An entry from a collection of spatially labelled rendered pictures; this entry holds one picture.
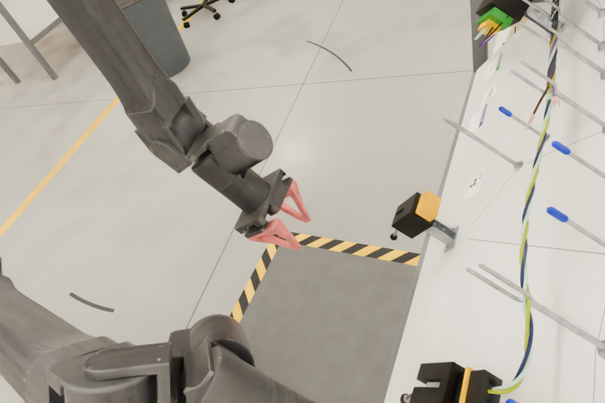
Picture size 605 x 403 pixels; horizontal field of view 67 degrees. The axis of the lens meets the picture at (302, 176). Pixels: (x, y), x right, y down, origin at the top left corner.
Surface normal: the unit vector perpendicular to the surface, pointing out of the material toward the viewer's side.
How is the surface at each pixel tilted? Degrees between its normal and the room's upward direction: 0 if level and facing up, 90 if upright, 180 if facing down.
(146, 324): 0
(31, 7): 90
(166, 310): 0
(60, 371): 43
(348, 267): 0
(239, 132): 61
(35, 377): 49
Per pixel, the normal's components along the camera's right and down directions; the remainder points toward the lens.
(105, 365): -0.01, -1.00
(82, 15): -0.24, 0.72
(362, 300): -0.29, -0.69
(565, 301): -0.85, -0.52
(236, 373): 0.61, -0.65
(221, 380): 0.54, -0.46
